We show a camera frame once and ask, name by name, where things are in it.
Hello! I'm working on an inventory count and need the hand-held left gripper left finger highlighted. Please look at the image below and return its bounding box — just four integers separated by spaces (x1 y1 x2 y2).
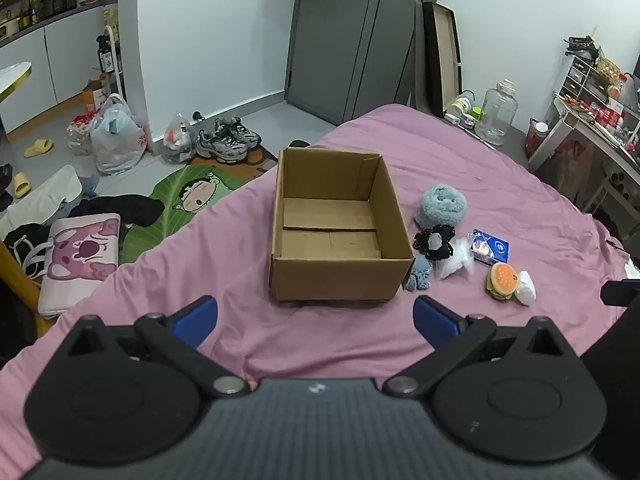
62 296 251 399

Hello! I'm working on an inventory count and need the woven basket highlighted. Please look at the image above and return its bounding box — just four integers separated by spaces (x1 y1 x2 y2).
597 57 623 82

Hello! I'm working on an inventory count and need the blue tissue packet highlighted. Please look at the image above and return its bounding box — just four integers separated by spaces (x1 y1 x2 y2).
469 228 511 266

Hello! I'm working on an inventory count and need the black clothing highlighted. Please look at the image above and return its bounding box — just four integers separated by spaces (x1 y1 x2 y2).
67 194 166 229

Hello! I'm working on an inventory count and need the white cabinet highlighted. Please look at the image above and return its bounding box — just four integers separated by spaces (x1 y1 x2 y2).
0 2 126 136

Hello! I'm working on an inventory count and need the black picture frame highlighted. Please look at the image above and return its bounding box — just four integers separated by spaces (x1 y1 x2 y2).
421 1 463 117

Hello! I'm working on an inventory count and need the white round table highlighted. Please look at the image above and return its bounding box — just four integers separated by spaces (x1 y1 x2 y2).
0 61 33 104

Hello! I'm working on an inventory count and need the clear plastic trash bag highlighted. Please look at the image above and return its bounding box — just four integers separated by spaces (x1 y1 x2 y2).
160 112 198 165

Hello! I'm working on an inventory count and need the white wrapped packet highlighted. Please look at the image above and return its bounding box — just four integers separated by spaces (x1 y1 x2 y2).
515 270 537 306

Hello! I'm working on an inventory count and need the grey running sneaker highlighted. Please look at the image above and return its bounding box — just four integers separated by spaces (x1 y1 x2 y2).
196 129 242 164
215 117 263 151

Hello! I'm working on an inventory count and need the white jar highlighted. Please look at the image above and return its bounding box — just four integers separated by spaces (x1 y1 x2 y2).
446 91 476 118

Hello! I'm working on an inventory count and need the small drawer organizer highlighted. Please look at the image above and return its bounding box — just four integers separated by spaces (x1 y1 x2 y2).
559 55 601 103

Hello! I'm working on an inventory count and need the white red print plastic bag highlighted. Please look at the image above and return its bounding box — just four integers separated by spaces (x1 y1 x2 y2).
90 93 149 176

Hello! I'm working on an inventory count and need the orange cardboard box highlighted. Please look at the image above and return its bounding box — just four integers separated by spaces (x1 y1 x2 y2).
82 77 114 111

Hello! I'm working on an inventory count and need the burger squishy toy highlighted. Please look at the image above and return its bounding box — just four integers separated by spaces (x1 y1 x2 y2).
483 262 519 302

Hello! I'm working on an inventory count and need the small grey-blue plush toy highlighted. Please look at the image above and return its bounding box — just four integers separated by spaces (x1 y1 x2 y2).
403 257 433 293

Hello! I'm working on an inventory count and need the white towel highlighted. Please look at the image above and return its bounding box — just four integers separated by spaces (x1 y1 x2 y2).
0 165 83 239

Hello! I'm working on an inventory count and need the clear red plastic bag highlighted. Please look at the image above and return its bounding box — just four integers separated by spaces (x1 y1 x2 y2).
66 112 101 154

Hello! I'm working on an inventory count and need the pink bed sheet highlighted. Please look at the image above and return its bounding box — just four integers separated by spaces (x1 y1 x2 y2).
0 104 640 466

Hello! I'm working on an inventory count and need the grey door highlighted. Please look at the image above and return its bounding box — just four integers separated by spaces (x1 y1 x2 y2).
286 0 448 126

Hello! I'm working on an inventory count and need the green cartoon rug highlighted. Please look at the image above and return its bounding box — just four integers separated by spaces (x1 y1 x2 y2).
120 157 279 264

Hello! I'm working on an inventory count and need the pink bear cushion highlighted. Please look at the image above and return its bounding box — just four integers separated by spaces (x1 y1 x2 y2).
39 212 122 317

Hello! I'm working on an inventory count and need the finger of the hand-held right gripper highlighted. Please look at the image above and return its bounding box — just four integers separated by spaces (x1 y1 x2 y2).
601 280 640 307

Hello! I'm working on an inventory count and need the light blue fluffy plush toy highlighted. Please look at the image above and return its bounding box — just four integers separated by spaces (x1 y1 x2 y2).
414 185 469 227

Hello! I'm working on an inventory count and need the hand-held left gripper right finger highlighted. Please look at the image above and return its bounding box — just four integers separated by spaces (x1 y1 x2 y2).
383 296 576 400

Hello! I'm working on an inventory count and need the brown cardboard box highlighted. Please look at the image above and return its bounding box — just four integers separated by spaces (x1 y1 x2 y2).
270 147 416 306

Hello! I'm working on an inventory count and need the white desk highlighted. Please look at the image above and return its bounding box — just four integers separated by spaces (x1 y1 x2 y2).
527 92 640 241

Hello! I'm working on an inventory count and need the black bag with white cord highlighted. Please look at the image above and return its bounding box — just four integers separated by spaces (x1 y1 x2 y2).
2 222 54 281

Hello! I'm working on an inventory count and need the black lace scrunchie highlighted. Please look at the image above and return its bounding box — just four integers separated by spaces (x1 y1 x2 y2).
412 225 456 261

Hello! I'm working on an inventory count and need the clear plastic water jug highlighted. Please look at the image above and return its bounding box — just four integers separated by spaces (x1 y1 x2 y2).
474 79 517 147

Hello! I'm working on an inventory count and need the black bottle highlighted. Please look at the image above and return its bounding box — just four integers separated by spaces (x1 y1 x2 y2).
96 35 115 75

